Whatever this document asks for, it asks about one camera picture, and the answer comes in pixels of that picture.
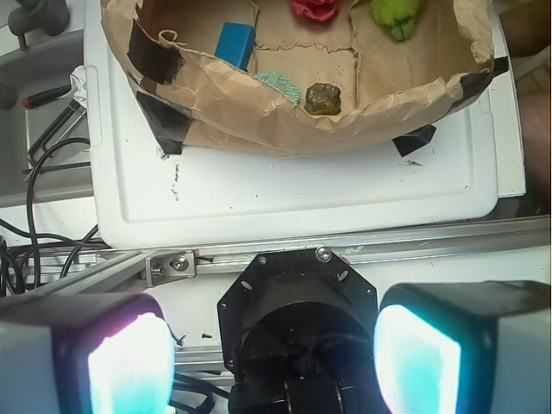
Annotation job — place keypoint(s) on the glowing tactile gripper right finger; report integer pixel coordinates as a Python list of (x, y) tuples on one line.
[(465, 347)]

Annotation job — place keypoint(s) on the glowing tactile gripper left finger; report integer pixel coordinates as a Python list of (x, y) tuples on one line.
[(85, 353)]

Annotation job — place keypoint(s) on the blue knitted cloth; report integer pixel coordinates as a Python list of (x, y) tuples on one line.
[(281, 83)]

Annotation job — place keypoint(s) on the red crumpled cloth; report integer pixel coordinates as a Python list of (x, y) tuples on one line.
[(317, 10)]

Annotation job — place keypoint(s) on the crumpled white tissue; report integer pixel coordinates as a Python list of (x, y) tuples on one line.
[(78, 81)]

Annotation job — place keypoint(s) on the brown and yellow sponge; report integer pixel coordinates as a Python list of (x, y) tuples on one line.
[(322, 99)]

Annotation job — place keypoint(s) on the brown paper bag tray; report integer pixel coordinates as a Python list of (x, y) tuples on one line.
[(388, 88)]

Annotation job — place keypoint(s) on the grey clamp knob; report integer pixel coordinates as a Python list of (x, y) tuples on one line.
[(52, 17)]

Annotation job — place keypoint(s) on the green fuzzy plush toy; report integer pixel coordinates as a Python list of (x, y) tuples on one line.
[(399, 16)]

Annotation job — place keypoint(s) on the blue rectangular block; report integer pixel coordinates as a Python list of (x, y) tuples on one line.
[(236, 44)]

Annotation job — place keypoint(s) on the aluminium extrusion rail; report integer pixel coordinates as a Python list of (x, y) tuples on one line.
[(503, 249)]

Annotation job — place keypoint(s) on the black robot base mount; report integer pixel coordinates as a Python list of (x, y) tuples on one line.
[(297, 334)]

